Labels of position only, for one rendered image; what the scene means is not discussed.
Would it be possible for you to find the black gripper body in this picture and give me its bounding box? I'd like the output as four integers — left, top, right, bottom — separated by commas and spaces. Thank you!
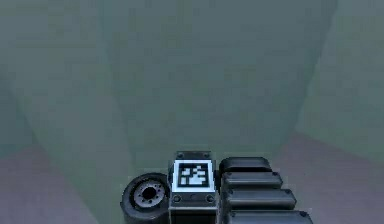
120, 172, 172, 224

